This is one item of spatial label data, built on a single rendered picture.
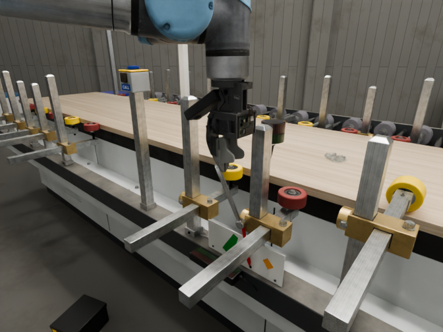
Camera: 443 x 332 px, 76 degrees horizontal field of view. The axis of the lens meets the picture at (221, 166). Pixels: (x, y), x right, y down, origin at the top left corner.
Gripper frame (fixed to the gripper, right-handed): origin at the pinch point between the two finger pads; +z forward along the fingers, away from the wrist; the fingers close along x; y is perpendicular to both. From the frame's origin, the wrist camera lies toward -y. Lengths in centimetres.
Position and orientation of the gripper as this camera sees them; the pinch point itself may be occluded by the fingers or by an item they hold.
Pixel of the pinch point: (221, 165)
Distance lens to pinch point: 67.9
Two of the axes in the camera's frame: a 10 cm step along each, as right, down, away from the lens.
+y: 7.6, 2.3, -6.1
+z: 0.1, 9.3, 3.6
